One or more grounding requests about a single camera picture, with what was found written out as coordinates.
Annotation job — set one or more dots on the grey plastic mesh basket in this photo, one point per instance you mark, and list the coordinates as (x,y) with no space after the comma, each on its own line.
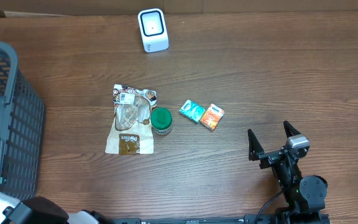
(22,119)

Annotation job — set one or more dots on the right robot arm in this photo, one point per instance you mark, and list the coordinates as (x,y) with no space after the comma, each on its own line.
(305,196)

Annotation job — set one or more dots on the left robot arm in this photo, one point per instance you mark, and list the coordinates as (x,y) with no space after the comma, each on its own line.
(40,210)

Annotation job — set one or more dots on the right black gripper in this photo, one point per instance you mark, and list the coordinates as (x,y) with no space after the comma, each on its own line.
(256,153)

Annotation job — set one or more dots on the white barcode scanner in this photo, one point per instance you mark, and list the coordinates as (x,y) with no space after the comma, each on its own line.
(153,30)

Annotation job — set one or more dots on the beige snack bag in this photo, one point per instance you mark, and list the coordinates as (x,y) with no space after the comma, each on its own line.
(131,130)

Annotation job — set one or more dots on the green lid jar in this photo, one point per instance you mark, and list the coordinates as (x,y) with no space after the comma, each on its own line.
(161,121)

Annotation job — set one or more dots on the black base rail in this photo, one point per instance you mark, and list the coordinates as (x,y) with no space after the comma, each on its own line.
(179,221)

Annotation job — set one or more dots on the teal tissue pack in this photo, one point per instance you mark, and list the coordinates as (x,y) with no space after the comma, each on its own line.
(192,111)

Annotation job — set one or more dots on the cardboard box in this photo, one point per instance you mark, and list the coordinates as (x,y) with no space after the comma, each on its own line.
(120,7)

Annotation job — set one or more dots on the orange tissue pack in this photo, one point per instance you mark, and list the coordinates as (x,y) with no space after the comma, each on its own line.
(212,117)

